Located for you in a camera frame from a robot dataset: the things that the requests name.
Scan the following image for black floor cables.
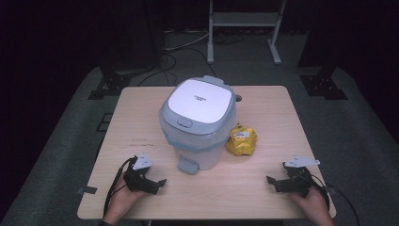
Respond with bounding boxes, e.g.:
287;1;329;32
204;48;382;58
136;29;244;88

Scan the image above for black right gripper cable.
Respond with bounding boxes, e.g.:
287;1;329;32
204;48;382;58
309;173;361;226

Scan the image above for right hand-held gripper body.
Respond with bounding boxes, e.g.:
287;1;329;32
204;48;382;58
276;154;321;199

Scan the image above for white grey pedal trash can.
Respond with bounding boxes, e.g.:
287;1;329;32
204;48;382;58
158;74;238;175

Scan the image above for person's left hand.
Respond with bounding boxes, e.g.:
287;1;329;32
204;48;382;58
103;182;149;225

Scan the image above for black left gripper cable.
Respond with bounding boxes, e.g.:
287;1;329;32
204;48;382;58
103;157;135;218

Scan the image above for white metal stand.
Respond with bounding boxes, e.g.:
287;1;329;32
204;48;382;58
206;0;288;66

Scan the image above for black stand base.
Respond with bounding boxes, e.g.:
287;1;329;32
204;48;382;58
299;73;348;101
88;64;133;101

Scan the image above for person's right hand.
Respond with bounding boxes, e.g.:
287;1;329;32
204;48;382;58
286;186;335;226

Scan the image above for yellow snack packet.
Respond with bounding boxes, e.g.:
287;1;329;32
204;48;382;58
225;122;259;157

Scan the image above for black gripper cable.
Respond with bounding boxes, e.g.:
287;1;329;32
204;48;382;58
309;173;361;226
103;157;135;218

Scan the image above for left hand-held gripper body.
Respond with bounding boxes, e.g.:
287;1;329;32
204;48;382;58
122;153;159;194

